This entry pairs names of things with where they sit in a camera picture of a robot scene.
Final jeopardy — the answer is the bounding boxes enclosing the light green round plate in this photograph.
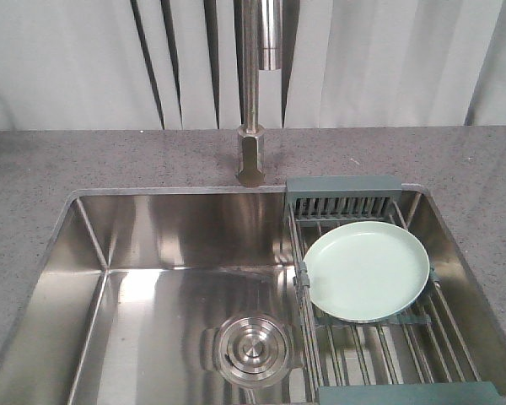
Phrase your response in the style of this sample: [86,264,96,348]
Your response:
[304,221,430,323]

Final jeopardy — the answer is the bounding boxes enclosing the white pleated curtain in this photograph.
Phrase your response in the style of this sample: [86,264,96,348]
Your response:
[0,1,506,131]

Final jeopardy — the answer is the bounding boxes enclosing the stainless steel kitchen faucet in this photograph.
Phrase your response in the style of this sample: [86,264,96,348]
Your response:
[237,1,283,187]

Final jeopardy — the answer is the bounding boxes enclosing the round steel sink drain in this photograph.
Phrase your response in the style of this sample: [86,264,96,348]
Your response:
[213,313,293,389]

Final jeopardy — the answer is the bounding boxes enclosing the stainless steel sink basin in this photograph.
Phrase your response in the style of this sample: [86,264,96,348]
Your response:
[0,181,506,405]

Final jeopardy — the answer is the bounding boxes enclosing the grey sink drying rack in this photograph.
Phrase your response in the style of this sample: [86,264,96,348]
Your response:
[284,175,506,404]

